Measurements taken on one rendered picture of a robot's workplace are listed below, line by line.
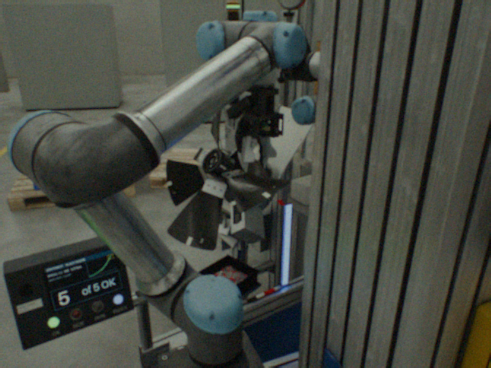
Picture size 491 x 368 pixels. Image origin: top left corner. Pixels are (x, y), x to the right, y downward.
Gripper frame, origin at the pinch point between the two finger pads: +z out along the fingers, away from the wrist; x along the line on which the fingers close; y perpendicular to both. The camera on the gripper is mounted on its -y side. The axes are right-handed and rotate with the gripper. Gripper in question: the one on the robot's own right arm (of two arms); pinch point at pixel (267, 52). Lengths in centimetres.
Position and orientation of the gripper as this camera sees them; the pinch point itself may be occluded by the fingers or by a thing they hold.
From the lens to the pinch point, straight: 138.8
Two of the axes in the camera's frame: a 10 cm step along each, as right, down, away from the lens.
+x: 7.3, -2.6, 6.3
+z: -6.8, -2.9, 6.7
